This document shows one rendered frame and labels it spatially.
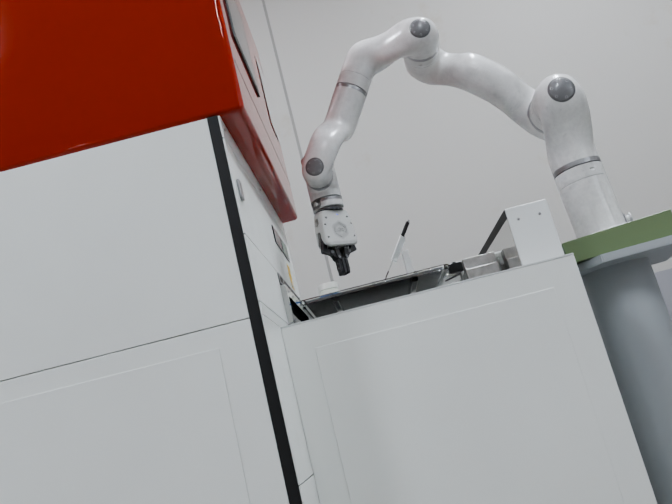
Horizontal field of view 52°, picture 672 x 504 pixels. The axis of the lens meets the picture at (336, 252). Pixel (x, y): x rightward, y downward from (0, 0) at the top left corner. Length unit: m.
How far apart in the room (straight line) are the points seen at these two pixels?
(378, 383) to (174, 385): 0.41
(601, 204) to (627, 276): 0.19
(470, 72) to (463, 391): 0.86
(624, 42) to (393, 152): 1.23
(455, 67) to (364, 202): 1.68
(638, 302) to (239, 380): 0.95
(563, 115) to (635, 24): 2.03
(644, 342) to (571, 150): 0.49
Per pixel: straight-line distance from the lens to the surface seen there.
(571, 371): 1.46
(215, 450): 1.25
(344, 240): 1.78
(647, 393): 1.73
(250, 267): 1.27
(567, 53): 3.70
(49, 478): 1.35
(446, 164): 3.49
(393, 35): 1.90
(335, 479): 1.43
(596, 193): 1.78
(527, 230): 1.55
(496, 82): 1.88
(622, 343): 1.73
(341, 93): 1.88
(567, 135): 1.81
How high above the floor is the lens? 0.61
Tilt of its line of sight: 13 degrees up
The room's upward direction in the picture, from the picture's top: 14 degrees counter-clockwise
